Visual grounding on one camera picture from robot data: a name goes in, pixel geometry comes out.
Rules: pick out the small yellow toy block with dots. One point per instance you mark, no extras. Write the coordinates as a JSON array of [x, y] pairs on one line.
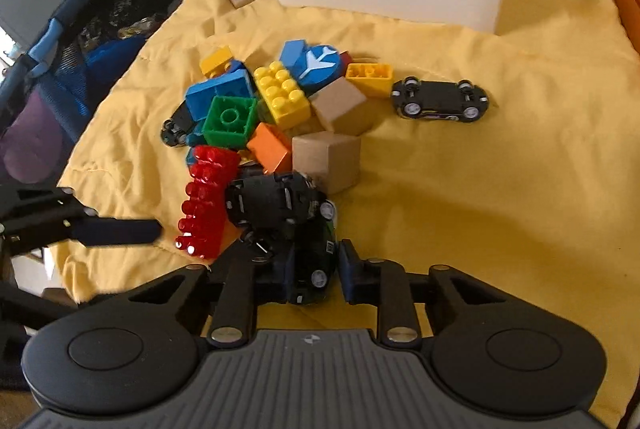
[[216, 60]]

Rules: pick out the teal plastic toy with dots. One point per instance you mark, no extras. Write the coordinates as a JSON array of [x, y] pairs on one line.
[[192, 141]]

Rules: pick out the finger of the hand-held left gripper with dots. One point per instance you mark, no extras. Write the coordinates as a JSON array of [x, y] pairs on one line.
[[120, 231], [35, 304]]

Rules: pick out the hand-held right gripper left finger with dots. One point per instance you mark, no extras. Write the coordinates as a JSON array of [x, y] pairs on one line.
[[280, 281]]

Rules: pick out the dark toy car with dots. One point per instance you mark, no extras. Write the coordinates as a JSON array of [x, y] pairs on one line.
[[310, 264]]

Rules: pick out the orange toy block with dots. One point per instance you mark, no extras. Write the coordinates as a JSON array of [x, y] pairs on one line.
[[270, 149]]

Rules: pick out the yellow hollow toy block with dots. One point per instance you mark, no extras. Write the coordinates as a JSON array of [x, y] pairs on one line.
[[370, 76]]

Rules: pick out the green toy block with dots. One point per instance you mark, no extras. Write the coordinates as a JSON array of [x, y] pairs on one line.
[[230, 121]]

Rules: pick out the yellow studded toy block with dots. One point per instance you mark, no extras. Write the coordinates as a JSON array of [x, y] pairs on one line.
[[277, 91]]

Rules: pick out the black toy car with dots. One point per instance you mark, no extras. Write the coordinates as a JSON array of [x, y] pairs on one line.
[[270, 201], [440, 99], [175, 126]]

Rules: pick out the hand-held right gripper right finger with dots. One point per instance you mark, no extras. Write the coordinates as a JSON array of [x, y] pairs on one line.
[[350, 276]]

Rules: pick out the dark blue mesh playpen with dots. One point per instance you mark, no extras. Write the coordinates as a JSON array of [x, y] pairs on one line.
[[100, 9]]

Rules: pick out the purple cloth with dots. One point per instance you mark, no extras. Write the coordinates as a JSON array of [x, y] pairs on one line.
[[30, 139]]

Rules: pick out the wooden cube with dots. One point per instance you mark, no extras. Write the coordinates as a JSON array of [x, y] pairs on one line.
[[327, 159], [342, 106]]

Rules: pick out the blue airplane toy block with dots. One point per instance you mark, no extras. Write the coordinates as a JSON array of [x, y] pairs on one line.
[[315, 61]]

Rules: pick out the yellow quilt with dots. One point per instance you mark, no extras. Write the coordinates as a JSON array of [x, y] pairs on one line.
[[500, 159]]

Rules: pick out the blue studded toy block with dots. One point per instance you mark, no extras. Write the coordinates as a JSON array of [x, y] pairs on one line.
[[220, 91]]

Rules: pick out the red transparent toy block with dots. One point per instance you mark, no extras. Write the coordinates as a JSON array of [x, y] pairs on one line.
[[207, 201]]

